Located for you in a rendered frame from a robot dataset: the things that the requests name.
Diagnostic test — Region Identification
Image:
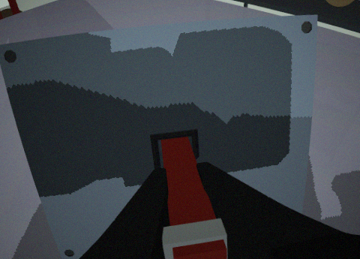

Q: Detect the grey sloped panel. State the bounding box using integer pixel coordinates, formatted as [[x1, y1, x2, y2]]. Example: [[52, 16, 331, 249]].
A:
[[0, 15, 318, 259]]

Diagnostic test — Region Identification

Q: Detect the red peg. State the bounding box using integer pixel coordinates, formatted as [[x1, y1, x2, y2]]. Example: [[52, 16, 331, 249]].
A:
[[161, 136, 228, 259]]

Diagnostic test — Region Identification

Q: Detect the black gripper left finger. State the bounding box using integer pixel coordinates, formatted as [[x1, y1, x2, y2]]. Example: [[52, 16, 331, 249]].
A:
[[79, 168, 170, 259]]

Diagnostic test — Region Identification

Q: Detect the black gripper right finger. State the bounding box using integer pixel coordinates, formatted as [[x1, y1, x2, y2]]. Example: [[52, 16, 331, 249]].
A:
[[196, 162, 360, 259]]

